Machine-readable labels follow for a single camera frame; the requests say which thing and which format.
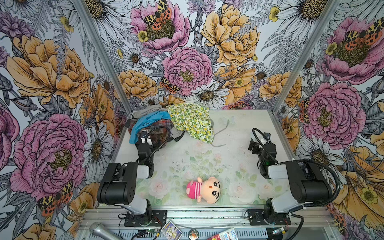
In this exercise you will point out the green lemon print cloth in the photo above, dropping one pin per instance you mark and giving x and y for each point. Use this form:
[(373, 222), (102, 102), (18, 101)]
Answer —
[(194, 119)]

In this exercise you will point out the colourful card booklet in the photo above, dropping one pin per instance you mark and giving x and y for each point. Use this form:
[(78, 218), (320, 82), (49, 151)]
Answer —
[(171, 231)]

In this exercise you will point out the aluminium front rail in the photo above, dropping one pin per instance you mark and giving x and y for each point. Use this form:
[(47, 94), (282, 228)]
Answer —
[(211, 220)]

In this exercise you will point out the aluminium frame post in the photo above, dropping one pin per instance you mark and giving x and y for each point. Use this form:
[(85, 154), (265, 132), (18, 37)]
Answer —
[(93, 32), (320, 26)]

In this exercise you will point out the right aluminium frame post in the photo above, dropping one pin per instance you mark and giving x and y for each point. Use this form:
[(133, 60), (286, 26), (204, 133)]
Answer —
[(320, 26)]

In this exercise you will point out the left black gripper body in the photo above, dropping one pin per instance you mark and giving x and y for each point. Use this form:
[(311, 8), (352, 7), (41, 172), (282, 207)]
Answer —
[(137, 144)]

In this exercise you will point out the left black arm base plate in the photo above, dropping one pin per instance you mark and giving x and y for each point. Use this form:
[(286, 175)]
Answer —
[(153, 218)]

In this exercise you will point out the left aluminium frame post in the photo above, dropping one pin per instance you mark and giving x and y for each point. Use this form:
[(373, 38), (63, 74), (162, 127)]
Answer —
[(93, 32)]

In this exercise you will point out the small round badge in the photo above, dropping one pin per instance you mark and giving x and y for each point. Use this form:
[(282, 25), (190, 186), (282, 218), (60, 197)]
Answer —
[(193, 234)]

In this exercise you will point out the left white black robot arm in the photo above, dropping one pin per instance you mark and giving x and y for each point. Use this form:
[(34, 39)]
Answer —
[(118, 186)]

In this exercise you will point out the pink shirt plush doll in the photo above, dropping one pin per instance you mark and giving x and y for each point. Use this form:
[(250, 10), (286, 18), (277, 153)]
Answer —
[(209, 190)]

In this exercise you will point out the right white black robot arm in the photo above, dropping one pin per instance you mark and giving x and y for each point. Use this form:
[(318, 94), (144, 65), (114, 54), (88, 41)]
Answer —
[(311, 184)]

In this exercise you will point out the grey cloth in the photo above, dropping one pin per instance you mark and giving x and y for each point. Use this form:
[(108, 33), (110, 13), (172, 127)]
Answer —
[(137, 114)]

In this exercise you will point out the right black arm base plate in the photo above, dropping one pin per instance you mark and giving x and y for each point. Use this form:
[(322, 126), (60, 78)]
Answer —
[(259, 217)]

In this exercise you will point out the teal blue cloth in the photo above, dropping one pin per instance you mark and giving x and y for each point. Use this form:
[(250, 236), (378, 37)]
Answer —
[(145, 122)]

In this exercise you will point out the red white snack packet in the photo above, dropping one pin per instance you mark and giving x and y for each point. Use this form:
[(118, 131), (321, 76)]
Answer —
[(229, 234)]

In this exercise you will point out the red plaid cloth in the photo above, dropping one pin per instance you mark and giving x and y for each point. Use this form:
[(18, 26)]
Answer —
[(158, 128)]

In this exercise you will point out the silver microphone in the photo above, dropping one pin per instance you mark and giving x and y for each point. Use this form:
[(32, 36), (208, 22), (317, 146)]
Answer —
[(99, 230)]

